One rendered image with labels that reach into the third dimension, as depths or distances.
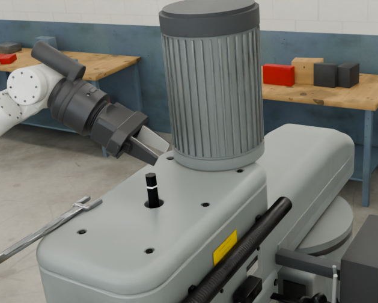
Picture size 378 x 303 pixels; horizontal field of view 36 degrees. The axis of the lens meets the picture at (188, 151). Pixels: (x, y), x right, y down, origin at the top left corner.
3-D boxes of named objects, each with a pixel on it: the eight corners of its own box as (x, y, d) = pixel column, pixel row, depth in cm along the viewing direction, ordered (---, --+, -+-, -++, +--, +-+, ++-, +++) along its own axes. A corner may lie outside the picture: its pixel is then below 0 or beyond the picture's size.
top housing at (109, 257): (152, 369, 93) (140, 287, 87) (35, 321, 107) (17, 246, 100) (276, 227, 129) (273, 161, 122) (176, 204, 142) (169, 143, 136)
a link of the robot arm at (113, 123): (137, 145, 114) (85, 114, 115) (155, 104, 109) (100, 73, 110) (108, 173, 103) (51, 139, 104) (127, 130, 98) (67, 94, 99)
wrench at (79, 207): (0, 269, 94) (-1, 264, 94) (-16, 262, 97) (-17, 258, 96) (102, 202, 112) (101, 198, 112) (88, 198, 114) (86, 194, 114)
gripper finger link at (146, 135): (170, 142, 106) (141, 125, 107) (163, 156, 108) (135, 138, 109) (173, 139, 108) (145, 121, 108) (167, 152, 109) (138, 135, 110)
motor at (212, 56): (238, 178, 116) (228, 16, 104) (155, 163, 127) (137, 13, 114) (279, 141, 132) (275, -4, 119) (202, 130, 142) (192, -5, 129)
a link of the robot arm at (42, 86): (53, 131, 102) (-1, 99, 103) (78, 120, 112) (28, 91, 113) (79, 75, 99) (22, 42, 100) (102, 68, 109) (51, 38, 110)
